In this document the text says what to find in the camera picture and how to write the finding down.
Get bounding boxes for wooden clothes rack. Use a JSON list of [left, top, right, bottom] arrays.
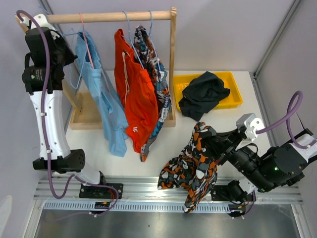
[[14, 6, 177, 130]]

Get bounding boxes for yellow plastic tray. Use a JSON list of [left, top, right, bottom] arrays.
[[173, 71, 243, 112]]

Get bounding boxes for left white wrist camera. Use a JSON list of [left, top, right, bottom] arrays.
[[18, 13, 55, 30]]

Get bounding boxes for slotted cable duct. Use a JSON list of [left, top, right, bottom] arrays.
[[42, 200, 256, 213]]

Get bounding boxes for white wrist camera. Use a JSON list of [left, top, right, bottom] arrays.
[[18, 13, 55, 30], [236, 113, 264, 139]]

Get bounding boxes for bright orange shorts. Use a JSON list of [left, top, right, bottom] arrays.
[[114, 29, 159, 153]]

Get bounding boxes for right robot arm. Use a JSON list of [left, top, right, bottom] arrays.
[[203, 129, 317, 204]]

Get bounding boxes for orange grey camo shorts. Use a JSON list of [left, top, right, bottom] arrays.
[[158, 121, 217, 213]]

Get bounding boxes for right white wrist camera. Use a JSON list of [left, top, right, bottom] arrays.
[[236, 113, 264, 139]]

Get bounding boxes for pink wire hanger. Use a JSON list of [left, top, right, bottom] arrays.
[[78, 12, 110, 92]]

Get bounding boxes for dark navy shorts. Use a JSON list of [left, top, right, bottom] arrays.
[[178, 71, 231, 121]]

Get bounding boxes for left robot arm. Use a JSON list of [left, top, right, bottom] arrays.
[[22, 27, 107, 198]]

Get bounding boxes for light blue mesh shorts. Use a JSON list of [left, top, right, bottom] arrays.
[[75, 30, 128, 157]]

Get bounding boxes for teal orange patterned shorts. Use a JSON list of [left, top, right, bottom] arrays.
[[133, 25, 172, 162]]

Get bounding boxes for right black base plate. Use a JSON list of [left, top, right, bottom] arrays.
[[211, 185, 255, 204]]

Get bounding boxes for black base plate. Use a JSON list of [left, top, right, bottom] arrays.
[[79, 183, 123, 199], [211, 185, 255, 204]]

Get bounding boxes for aluminium mounting rail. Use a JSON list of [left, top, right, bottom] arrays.
[[33, 176, 304, 205]]

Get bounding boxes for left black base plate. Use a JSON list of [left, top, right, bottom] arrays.
[[79, 183, 123, 199]]

